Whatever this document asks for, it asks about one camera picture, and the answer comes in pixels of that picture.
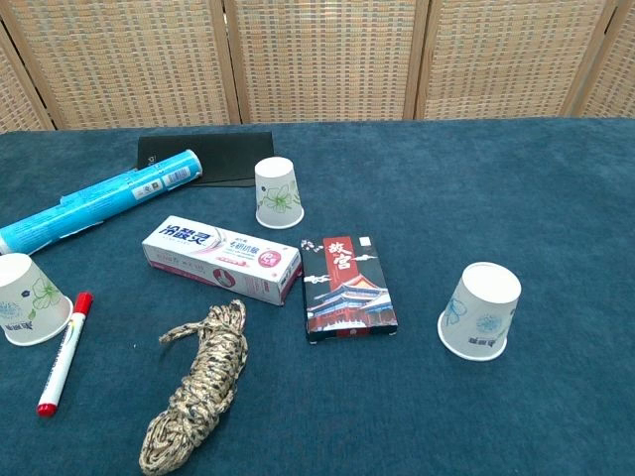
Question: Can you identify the white paper cup green flower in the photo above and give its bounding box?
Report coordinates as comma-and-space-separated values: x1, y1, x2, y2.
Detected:
0, 252, 74, 347
254, 156, 306, 230

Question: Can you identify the beige camouflage rope bundle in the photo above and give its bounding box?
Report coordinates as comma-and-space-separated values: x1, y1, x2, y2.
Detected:
138, 298, 249, 476

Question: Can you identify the black leather wallet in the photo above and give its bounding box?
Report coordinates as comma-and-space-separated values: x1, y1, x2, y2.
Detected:
136, 131, 275, 188

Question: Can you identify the white marker red cap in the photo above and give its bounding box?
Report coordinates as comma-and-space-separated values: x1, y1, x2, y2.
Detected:
36, 291, 94, 417

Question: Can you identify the white pink toothpaste box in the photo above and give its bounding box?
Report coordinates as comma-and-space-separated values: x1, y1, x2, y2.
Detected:
141, 214, 304, 307

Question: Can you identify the dark palace print card box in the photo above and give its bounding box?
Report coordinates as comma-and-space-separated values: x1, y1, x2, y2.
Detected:
300, 234, 399, 345

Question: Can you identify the white paper cup blue flower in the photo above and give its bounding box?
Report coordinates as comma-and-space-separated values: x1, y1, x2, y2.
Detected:
437, 262, 523, 362

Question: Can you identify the teal carpet table cover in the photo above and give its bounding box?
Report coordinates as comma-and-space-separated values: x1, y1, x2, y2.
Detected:
0, 116, 635, 476

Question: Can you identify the light blue cylindrical tube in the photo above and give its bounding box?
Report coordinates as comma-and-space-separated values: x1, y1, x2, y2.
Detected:
0, 149, 204, 257

